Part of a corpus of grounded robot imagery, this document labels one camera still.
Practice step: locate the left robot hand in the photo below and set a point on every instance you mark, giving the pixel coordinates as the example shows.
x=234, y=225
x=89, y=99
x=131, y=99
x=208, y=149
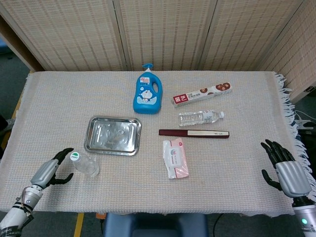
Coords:
x=47, y=170

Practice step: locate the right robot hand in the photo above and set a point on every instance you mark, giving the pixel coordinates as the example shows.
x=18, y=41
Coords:
x=288, y=172

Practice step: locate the small transparent plastic bottle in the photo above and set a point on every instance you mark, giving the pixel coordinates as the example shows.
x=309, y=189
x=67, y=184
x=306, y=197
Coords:
x=85, y=164

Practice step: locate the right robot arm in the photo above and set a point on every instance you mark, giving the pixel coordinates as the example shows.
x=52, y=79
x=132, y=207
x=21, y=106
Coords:
x=304, y=214

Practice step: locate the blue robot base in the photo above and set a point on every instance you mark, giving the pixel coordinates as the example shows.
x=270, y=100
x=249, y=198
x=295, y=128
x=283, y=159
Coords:
x=154, y=224

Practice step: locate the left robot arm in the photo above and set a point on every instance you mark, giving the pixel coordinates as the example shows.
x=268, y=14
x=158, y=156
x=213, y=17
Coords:
x=19, y=209

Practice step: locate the silver metal tray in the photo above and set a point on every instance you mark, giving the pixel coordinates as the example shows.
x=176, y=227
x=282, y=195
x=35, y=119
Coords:
x=113, y=135

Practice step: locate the clear water bottle white cap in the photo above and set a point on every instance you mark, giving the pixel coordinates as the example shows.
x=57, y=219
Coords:
x=200, y=117

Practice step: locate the blue detergent pump bottle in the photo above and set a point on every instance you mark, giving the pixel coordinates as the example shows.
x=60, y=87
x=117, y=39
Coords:
x=147, y=91

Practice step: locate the woven beige tablecloth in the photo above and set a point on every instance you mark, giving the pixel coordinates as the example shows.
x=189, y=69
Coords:
x=148, y=172

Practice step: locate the dark red slim box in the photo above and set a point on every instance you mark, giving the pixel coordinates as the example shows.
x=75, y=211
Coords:
x=194, y=133

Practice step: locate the pink wet wipes pack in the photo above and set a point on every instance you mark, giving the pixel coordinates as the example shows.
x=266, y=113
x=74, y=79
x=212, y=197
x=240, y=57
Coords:
x=175, y=158

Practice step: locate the long baking paper box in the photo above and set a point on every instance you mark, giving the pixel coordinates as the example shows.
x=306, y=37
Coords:
x=202, y=94

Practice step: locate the folding woven screen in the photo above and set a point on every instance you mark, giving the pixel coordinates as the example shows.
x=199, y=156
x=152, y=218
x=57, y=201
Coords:
x=158, y=34

